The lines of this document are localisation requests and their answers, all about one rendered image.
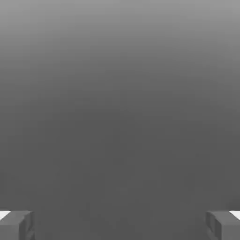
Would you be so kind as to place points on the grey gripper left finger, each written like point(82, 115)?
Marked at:
point(13, 226)

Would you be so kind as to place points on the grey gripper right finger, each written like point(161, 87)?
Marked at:
point(226, 226)

